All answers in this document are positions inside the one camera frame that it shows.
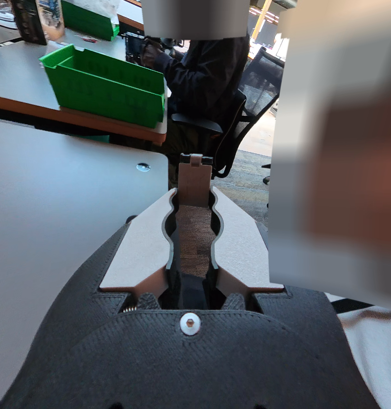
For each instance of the black electronic device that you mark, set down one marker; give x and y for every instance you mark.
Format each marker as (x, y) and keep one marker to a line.
(133, 44)

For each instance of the dark cardboard box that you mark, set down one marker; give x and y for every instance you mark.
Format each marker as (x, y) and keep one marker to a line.
(27, 22)

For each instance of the printed tan box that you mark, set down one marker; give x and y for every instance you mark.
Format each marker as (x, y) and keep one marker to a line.
(51, 22)

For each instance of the round metal desk insert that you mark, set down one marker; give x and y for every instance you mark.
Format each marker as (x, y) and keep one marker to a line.
(143, 167)

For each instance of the black mesh office chair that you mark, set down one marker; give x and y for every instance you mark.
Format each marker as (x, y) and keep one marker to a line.
(261, 83)

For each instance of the grey desk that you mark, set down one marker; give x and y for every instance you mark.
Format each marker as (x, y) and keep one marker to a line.
(54, 207)

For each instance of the small green plastic bin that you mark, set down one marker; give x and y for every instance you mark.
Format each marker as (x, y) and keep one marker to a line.
(86, 24)

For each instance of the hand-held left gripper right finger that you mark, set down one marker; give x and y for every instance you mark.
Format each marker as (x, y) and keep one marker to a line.
(243, 249)

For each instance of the person's white striped shirt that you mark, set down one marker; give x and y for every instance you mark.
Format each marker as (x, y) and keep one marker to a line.
(374, 351)

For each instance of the large green plastic bin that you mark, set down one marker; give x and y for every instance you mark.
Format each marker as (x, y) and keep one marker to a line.
(102, 86)

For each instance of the grey table orange edge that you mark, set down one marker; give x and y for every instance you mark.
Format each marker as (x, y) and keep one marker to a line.
(16, 73)

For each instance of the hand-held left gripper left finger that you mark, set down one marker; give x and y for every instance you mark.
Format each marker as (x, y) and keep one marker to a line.
(141, 249)

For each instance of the small red white card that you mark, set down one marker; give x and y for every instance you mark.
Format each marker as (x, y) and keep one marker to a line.
(86, 39)

